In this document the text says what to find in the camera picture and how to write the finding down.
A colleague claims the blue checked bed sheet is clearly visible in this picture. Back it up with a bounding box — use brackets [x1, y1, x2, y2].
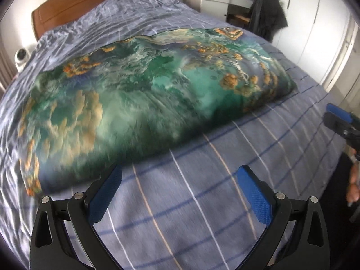
[0, 0, 355, 270]

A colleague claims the person's right hand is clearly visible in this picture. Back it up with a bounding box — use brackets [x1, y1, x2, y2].
[346, 162, 360, 207]

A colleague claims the person's dark clothing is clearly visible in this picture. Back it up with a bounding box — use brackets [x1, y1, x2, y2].
[339, 152, 360, 270]

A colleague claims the wooden chair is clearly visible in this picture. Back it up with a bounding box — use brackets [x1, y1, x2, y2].
[226, 12, 251, 26]

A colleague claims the beige curtain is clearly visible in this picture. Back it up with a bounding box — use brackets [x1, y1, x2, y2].
[0, 44, 18, 91]

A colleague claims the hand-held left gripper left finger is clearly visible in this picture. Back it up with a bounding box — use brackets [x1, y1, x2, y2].
[29, 164, 123, 270]

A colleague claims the white wardrobe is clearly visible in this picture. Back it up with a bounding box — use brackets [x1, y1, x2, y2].
[247, 0, 352, 85]

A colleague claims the green ocean print pillow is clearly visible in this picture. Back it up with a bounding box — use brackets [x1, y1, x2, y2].
[17, 26, 299, 197]

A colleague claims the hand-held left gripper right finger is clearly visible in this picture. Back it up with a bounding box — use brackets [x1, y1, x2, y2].
[236, 165, 330, 270]

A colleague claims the black jacket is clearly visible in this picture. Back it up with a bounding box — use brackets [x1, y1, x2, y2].
[244, 0, 288, 43]

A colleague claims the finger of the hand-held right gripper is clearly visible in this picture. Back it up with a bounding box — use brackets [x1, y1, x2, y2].
[326, 103, 360, 128]
[323, 112, 360, 148]

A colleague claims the white round device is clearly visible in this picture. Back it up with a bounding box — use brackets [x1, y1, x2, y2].
[15, 48, 31, 72]

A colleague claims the wooden headboard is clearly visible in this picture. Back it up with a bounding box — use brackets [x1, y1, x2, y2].
[31, 0, 176, 41]

